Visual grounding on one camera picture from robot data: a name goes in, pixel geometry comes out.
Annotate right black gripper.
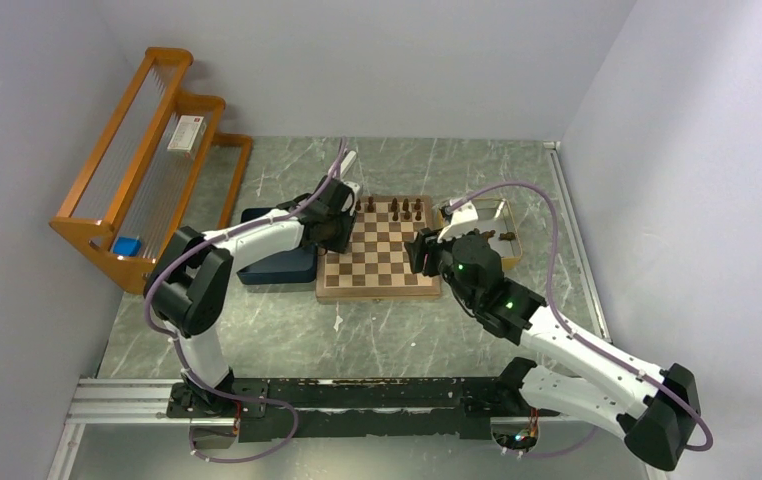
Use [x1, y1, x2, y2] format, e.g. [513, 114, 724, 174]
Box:
[404, 222, 478, 309]

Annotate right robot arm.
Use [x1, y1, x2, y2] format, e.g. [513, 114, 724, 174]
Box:
[404, 228, 701, 471]

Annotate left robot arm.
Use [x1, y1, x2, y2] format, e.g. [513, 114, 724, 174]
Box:
[144, 176, 362, 416]

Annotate wooden chess board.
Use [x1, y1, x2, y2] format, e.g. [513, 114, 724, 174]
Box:
[315, 195, 441, 303]

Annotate dark chess pieces pile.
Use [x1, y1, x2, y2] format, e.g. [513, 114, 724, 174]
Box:
[471, 229, 516, 241]

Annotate blue plastic tray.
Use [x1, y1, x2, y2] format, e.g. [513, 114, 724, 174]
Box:
[233, 208, 317, 285]

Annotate white plastic clip device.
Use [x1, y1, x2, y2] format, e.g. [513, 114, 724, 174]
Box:
[339, 150, 357, 176]

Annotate yellow metal tin tray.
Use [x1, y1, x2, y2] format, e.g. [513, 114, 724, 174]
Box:
[436, 198, 523, 273]

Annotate white red small box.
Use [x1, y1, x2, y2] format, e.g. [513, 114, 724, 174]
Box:
[167, 115, 206, 156]

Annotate orange wooden rack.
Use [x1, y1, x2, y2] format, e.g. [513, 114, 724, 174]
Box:
[49, 47, 253, 295]

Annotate blue small box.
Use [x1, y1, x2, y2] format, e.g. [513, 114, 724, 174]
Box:
[111, 236, 142, 257]

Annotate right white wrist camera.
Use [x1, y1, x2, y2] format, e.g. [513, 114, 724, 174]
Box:
[440, 201, 479, 238]

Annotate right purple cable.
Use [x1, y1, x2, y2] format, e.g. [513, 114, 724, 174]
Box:
[445, 182, 715, 460]

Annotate purple cable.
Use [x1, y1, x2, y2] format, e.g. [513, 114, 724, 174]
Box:
[445, 182, 715, 460]
[142, 137, 350, 465]

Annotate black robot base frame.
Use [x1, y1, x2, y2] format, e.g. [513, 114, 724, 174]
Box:
[165, 377, 533, 443]

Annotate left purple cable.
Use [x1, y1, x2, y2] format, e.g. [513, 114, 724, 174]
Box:
[142, 137, 350, 465]

